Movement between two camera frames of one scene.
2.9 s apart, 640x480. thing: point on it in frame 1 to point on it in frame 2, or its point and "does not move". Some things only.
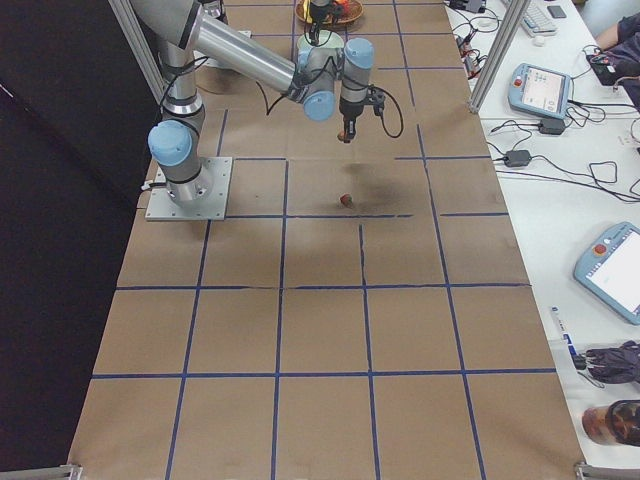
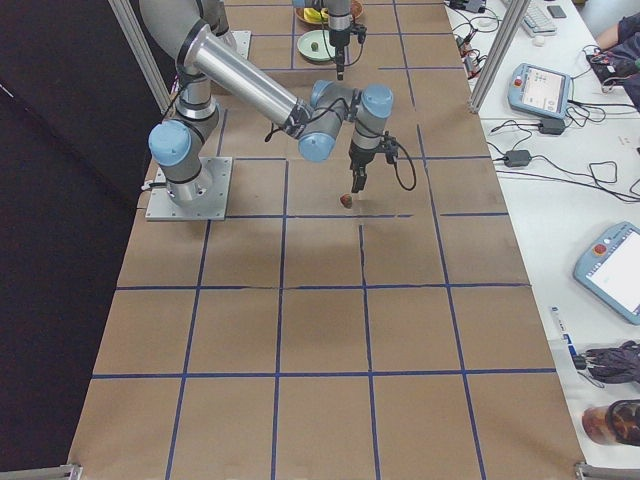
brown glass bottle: [618, 423] does not move
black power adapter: [551, 126] does not move
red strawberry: [346, 199] does not move
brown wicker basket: [355, 11] does not move
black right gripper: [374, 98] to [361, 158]
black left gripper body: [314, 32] to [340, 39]
